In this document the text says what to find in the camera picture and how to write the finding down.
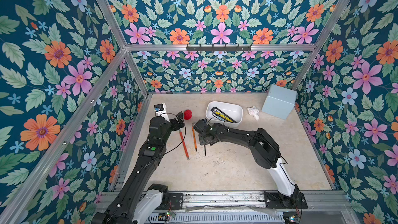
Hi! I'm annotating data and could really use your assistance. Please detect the large black hex key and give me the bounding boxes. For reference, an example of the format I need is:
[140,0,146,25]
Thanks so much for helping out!
[211,107,238,124]

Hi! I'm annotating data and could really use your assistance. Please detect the yellow handled hex key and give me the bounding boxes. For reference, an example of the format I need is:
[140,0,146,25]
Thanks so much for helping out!
[215,113,237,123]

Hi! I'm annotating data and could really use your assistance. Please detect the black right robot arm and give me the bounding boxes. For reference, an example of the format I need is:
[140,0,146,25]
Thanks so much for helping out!
[193,119,305,209]

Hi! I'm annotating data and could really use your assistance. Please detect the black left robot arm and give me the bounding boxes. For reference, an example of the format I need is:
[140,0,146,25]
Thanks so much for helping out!
[91,112,185,224]

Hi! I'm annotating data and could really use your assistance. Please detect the white storage box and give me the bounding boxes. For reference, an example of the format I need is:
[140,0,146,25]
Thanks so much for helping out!
[205,101,244,128]

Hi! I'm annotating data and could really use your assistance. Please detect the light blue box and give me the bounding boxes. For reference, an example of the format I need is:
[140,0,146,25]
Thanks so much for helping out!
[261,85,297,120]

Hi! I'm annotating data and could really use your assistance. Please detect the red plush apple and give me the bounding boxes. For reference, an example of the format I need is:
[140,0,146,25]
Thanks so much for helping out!
[183,110,192,120]

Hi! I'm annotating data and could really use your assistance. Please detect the white plush bunny toy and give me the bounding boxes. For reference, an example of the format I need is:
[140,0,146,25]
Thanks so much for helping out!
[247,106,259,121]

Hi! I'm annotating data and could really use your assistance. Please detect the orange handled hex key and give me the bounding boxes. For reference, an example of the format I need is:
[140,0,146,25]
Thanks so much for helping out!
[191,122,198,152]

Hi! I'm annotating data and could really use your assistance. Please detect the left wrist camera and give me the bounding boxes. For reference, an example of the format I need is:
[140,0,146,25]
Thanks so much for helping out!
[154,103,170,121]

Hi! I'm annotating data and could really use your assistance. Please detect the red handled hex key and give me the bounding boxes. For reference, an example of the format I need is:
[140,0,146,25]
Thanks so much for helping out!
[179,130,190,160]

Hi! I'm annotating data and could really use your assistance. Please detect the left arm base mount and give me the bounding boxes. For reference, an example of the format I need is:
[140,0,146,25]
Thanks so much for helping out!
[132,184,183,224]

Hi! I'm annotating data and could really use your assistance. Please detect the black hook rail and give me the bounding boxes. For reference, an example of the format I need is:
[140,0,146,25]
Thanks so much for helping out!
[186,44,252,52]

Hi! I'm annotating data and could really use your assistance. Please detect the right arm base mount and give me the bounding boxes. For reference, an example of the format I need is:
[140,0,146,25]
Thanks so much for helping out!
[264,185,308,209]

